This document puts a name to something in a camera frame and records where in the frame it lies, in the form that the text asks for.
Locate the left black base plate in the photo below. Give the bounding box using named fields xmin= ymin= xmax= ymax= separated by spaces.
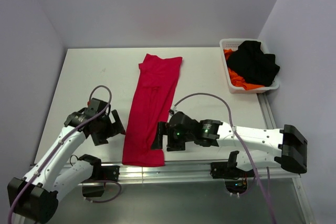
xmin=100 ymin=165 xmax=120 ymax=182

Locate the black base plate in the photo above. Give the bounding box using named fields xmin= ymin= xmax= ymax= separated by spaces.
xmin=100 ymin=165 xmax=120 ymax=182
xmin=210 ymin=162 xmax=255 ymax=179

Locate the aluminium rail frame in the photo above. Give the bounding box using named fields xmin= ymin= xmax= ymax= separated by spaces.
xmin=13 ymin=95 xmax=316 ymax=224

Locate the red t shirt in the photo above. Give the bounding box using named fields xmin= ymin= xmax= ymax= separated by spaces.
xmin=122 ymin=54 xmax=183 ymax=167

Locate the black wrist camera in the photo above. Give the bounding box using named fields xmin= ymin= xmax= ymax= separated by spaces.
xmin=86 ymin=98 xmax=108 ymax=116
xmin=169 ymin=111 xmax=198 ymax=130

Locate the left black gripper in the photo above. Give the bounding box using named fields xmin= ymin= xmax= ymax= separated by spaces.
xmin=91 ymin=110 xmax=125 ymax=145

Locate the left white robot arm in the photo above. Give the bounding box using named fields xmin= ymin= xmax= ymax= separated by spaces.
xmin=7 ymin=108 xmax=125 ymax=223

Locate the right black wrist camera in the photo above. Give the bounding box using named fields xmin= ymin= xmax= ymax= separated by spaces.
xmin=169 ymin=111 xmax=198 ymax=130

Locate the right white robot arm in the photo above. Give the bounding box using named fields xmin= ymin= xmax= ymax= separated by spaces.
xmin=151 ymin=113 xmax=308 ymax=178

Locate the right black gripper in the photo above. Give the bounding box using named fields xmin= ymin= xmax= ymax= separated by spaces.
xmin=150 ymin=120 xmax=195 ymax=151

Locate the black t shirt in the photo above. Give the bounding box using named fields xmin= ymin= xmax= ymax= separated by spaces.
xmin=226 ymin=40 xmax=280 ymax=87

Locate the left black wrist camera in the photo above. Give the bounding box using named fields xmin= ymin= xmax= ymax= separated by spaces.
xmin=86 ymin=98 xmax=108 ymax=116

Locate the orange t shirt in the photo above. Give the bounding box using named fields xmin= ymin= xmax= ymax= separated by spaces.
xmin=223 ymin=49 xmax=265 ymax=91

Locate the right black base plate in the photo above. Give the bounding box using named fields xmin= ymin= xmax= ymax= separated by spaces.
xmin=210 ymin=162 xmax=255 ymax=179

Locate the white plastic basket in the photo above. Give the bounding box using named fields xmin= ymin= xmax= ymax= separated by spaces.
xmin=219 ymin=38 xmax=280 ymax=93

